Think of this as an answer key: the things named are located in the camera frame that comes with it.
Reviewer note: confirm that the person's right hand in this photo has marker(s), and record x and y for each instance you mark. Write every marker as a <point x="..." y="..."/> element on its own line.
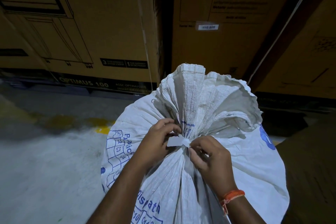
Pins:
<point x="218" y="166"/>

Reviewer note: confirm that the person's left hand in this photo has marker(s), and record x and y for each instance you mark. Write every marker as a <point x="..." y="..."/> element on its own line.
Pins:
<point x="152" y="147"/>

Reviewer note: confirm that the white plastic zip tie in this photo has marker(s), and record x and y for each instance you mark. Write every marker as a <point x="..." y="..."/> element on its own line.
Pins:
<point x="177" y="141"/>

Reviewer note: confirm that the white woven sack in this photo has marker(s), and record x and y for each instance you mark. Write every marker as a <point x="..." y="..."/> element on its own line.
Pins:
<point x="249" y="174"/>

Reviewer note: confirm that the person's left forearm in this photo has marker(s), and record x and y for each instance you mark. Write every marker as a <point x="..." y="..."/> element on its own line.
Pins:
<point x="120" y="195"/>

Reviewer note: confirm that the small brown cardboard box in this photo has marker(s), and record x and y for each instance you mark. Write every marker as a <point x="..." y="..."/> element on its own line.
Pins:
<point x="309" y="174"/>

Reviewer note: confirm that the large carton with text panel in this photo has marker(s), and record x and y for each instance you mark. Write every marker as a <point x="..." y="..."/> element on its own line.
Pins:
<point x="223" y="48"/>

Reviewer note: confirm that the white barcode sticker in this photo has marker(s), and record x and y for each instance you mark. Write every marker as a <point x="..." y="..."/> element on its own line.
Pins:
<point x="208" y="27"/>

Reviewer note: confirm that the large carton with fan drawing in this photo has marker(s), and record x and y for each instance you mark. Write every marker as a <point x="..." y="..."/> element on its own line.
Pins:
<point x="304" y="61"/>

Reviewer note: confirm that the large carton with cabinet drawing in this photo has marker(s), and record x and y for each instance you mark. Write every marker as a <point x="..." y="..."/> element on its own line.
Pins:
<point x="105" y="16"/>

